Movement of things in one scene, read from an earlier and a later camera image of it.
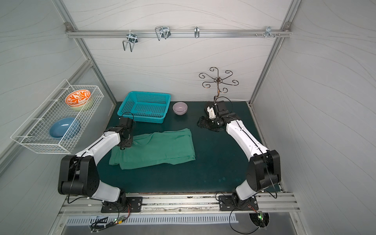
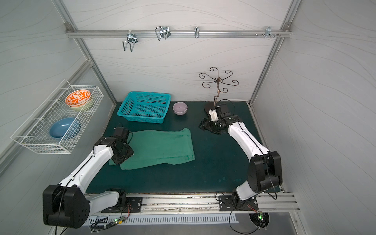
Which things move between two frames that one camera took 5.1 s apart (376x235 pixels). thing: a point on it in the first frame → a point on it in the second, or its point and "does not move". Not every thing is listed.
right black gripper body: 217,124 does not move
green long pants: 158,148 does not move
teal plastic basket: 149,107 does not move
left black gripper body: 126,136 → 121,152
